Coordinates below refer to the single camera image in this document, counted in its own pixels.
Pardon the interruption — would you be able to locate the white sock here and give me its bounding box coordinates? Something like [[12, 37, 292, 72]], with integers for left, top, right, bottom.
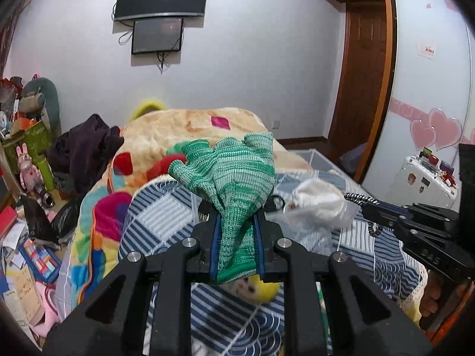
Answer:
[[286, 178, 357, 229]]

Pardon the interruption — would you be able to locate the green knitted glove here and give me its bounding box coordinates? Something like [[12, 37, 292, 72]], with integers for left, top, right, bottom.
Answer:
[[168, 132, 275, 284]]

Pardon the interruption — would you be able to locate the clear plastic bag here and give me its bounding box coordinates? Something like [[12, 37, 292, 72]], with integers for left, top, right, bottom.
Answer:
[[265, 201, 341, 255]]

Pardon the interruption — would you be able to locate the floral fabric scrunchie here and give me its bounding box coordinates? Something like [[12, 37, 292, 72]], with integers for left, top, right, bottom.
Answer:
[[225, 275, 280, 304]]

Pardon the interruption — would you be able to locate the clear plastic storage box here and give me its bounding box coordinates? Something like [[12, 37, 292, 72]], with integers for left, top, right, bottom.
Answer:
[[292, 149, 350, 178]]

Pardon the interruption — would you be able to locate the white suitcase with stickers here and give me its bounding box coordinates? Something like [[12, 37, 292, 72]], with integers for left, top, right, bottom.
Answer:
[[384, 147, 458, 208]]

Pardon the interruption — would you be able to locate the blue white patterned cloth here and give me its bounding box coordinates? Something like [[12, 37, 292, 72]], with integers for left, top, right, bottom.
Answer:
[[118, 178, 428, 355]]

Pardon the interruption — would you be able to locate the wooden door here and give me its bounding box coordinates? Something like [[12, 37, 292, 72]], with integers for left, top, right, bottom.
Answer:
[[328, 2, 387, 162]]

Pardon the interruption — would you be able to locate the white sliding wardrobe door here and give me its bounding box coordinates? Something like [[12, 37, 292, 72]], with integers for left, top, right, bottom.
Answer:
[[362, 0, 474, 199]]

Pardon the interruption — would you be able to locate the colourful fleece blanket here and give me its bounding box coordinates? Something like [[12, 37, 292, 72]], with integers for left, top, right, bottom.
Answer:
[[70, 107, 313, 310]]

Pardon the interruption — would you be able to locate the yellow plush toy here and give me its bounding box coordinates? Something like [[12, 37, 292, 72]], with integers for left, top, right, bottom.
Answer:
[[130, 99, 167, 121]]

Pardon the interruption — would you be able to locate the black plastic bag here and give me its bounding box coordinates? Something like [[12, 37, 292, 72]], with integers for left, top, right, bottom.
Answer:
[[20, 195, 82, 250]]

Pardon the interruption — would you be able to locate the colourful patterned book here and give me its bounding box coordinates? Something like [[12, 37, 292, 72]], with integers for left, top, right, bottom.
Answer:
[[18, 239, 61, 285]]

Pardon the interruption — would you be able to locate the dark purple clothing pile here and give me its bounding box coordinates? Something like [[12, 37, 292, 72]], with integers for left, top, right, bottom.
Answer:
[[47, 114, 124, 196]]

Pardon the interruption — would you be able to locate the green bottle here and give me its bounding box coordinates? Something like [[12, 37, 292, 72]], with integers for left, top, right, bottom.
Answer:
[[36, 155, 55, 191]]

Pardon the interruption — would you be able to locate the pink rabbit toy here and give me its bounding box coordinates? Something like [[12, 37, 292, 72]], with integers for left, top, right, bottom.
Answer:
[[16, 143, 43, 193]]

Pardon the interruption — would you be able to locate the red box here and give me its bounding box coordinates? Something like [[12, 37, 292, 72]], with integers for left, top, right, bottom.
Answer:
[[0, 206, 17, 239]]

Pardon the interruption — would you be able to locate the green cardboard box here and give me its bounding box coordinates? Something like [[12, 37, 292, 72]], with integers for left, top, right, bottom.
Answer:
[[1, 121, 52, 174]]

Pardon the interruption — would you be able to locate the grey plush dinosaur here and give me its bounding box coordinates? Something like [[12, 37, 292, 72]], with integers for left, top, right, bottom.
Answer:
[[18, 77, 60, 133]]

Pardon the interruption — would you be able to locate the small wall monitor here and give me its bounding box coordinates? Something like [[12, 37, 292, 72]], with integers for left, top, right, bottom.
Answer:
[[131, 18, 183, 55]]

